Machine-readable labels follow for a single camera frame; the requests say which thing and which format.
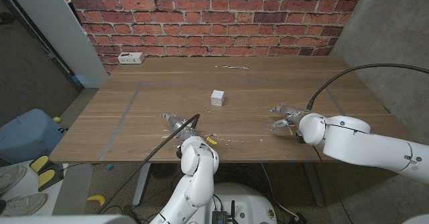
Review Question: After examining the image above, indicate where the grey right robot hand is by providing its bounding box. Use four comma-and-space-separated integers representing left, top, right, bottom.
269, 103, 308, 133

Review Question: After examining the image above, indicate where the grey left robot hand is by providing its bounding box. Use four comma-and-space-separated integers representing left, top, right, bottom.
160, 112, 198, 141

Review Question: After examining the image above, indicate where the small white block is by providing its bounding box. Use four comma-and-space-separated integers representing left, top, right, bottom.
210, 89, 225, 107

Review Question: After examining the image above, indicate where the clear cellophane sheet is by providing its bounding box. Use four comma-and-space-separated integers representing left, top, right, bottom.
160, 64, 251, 147

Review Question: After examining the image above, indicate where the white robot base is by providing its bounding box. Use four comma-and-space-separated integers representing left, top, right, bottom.
200, 182, 278, 224

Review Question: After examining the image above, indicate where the black round mesh object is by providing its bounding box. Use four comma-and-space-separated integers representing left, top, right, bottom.
149, 163, 178, 180

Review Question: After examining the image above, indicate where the white table leg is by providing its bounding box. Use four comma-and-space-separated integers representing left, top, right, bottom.
132, 162, 151, 207

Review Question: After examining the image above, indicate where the grey table leg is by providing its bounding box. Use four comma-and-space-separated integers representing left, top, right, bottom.
303, 162, 326, 207

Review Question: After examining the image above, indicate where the white power strip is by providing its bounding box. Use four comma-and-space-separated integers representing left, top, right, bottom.
117, 52, 145, 65

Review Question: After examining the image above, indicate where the black radio box with antenna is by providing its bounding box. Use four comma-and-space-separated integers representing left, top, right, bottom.
210, 200, 237, 224

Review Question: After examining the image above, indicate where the black power plug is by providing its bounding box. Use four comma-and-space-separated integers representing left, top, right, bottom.
291, 212, 308, 224

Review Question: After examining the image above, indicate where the yellow banana-shaped object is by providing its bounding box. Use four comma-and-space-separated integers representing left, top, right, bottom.
86, 194, 107, 207

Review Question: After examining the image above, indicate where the red brick print backdrop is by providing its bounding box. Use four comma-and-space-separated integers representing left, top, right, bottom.
63, 0, 368, 74

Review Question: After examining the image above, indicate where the white floor mat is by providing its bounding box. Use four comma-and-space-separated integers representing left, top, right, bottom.
0, 163, 94, 217

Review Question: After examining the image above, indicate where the yellow and black foot pedal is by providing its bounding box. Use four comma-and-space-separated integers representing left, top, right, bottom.
29, 154, 64, 192

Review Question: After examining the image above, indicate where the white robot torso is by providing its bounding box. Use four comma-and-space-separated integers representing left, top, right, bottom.
0, 213, 138, 224

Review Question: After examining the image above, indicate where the blue plastic bin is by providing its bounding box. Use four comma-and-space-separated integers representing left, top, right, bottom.
0, 108, 66, 166

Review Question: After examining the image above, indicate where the white partition panel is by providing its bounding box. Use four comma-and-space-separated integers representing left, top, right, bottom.
3, 0, 109, 89

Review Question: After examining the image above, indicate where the grey sneaker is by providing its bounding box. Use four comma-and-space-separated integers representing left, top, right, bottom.
0, 192, 48, 217
0, 165, 27, 194

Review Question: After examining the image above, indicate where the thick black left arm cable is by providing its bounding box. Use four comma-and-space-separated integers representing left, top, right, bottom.
96, 113, 201, 215

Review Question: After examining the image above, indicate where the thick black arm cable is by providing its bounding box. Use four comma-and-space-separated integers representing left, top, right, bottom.
96, 113, 201, 215
306, 62, 429, 111

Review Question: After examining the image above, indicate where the white floor cable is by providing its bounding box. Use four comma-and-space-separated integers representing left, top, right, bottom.
260, 163, 300, 219

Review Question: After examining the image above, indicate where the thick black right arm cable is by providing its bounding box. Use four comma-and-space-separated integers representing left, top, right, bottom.
306, 62, 429, 111

